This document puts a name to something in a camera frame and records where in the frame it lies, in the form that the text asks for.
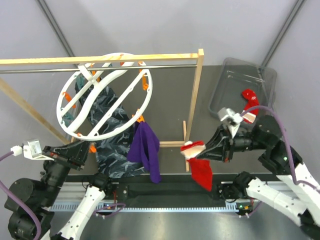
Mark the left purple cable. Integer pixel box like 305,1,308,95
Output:
0,146,127,240

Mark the wooden clothes rack frame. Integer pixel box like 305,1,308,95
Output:
0,48,205,173

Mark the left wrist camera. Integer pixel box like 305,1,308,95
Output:
22,139,53,161

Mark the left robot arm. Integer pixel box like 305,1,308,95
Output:
3,139,114,240

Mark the red snowflake sock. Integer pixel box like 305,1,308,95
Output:
180,141,213,192
242,88,260,124

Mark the dark shark print cloth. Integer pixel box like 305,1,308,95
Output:
87,86,146,179

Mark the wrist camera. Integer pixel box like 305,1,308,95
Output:
217,107,244,139
22,139,53,161

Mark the orange front clip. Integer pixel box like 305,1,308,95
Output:
88,142,97,153

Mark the grey plastic bin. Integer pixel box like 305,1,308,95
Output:
208,57,277,119

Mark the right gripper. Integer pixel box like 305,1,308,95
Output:
194,122,267,163

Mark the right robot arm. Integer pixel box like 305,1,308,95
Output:
196,115,320,240

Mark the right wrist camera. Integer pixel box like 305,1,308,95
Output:
217,107,244,139

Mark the white round clip hanger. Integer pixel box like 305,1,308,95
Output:
56,60,153,142

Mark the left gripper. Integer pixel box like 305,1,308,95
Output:
41,135,93,205

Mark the orange clip right bar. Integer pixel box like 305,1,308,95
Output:
141,73,149,91

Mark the purple sock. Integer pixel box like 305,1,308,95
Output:
127,121,162,184

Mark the orange clip upper right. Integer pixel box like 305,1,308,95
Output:
138,61,145,73

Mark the teal clip front left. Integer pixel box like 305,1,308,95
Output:
62,112,75,127

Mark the metal rack rod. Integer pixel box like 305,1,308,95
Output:
0,64,196,74

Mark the orange clip holding purple sock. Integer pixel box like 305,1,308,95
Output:
136,115,145,123

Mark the orange clip left rim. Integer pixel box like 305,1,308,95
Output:
62,91,76,109

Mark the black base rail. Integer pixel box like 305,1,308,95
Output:
105,174,251,209

